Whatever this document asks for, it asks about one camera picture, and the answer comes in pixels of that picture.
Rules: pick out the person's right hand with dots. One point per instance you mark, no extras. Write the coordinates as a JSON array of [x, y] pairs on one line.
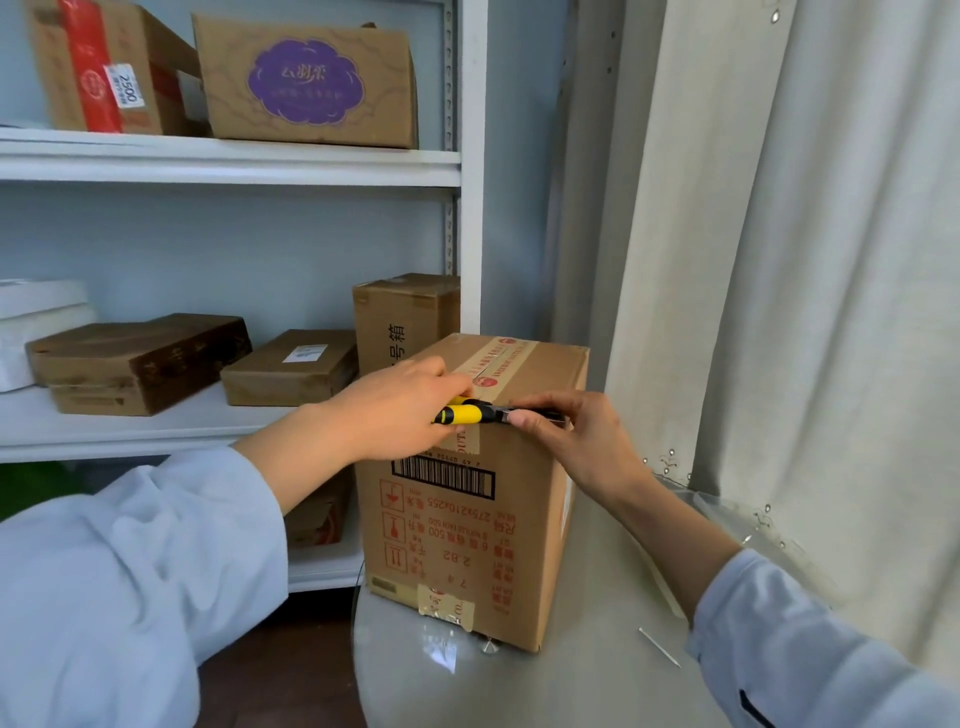
[[592, 450]]

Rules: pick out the person's left hand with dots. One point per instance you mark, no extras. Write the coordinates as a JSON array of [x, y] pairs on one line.
[[397, 412]]

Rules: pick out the brown cardboard box red print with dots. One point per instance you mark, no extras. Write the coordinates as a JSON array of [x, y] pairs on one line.
[[465, 525]]

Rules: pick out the metal staple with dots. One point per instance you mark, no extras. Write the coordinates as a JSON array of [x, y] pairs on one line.
[[660, 648]]

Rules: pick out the person's left forearm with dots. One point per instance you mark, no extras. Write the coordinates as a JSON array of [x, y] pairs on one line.
[[112, 585]]

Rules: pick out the person's right forearm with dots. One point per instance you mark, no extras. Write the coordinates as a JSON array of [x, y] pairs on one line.
[[810, 660]]

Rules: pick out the upright small cardboard box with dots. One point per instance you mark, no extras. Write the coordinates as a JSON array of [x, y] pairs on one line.
[[405, 307]]

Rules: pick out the flat brown box white label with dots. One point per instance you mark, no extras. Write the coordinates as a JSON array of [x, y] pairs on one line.
[[277, 382]]

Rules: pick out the open cardboard box red print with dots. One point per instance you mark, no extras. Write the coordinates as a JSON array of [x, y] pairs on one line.
[[322, 517]]

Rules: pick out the dark brown flat box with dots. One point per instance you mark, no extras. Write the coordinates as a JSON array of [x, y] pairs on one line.
[[127, 360]]

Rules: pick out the box with purple logo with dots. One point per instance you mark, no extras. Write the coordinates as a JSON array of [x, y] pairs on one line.
[[375, 112]]

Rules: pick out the white foam box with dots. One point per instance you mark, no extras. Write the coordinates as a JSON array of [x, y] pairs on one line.
[[37, 300]]

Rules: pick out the box with red tape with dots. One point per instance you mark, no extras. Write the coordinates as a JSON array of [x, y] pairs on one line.
[[60, 75]]

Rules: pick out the clear plastic lid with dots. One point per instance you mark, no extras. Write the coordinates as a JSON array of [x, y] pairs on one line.
[[780, 555]]

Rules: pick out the white curtain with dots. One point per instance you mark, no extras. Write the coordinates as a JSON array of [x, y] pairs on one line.
[[825, 300]]

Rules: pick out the white metal shelf unit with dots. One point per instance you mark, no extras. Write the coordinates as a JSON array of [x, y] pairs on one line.
[[225, 161]]

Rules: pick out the green object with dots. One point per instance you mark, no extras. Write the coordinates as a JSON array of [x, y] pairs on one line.
[[37, 487]]

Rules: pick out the silver table mount disc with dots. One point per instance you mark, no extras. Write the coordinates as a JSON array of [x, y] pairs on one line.
[[490, 645]]

